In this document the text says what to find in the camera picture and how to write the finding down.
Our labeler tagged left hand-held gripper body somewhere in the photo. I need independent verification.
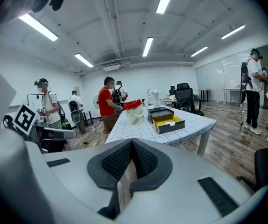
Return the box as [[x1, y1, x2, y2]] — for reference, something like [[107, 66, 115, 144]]
[[3, 103, 53, 154]]

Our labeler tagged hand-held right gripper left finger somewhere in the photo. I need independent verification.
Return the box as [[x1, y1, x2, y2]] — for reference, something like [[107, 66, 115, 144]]
[[25, 138, 133, 224]]

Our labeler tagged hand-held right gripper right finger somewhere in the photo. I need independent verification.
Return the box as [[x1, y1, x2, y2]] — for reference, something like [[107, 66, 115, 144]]
[[115, 138, 268, 224]]

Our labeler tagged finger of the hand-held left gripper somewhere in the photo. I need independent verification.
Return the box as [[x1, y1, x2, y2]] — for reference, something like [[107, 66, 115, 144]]
[[51, 128, 77, 140], [41, 138, 67, 154]]

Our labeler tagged yellow transparent drawer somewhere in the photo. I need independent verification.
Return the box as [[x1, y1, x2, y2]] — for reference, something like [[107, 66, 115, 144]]
[[152, 114, 186, 135]]

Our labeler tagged black plastic tray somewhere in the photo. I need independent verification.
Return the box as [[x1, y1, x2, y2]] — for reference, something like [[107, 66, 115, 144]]
[[147, 106, 175, 124]]

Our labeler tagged white standing fan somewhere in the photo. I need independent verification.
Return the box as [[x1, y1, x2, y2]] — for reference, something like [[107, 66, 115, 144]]
[[92, 95, 101, 121]]

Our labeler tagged white grid tablecloth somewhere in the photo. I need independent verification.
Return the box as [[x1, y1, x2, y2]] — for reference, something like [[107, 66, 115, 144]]
[[104, 104, 217, 157]]

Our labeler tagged orange-lined cream fabric bag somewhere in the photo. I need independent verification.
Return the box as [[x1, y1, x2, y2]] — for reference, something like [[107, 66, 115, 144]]
[[124, 99, 145, 126]]

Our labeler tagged white air conditioner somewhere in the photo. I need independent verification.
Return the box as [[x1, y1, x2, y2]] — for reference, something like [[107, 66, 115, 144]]
[[102, 63, 121, 72]]

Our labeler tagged black office chair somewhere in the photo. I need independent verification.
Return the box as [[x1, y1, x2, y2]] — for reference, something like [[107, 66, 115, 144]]
[[172, 83, 205, 117], [236, 124, 268, 194]]

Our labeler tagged white vase with flowers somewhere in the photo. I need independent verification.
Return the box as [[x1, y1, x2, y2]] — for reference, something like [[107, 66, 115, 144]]
[[149, 89, 161, 108]]

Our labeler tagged black standing fan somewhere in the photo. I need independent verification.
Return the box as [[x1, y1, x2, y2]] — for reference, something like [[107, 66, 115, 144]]
[[261, 67, 268, 110]]

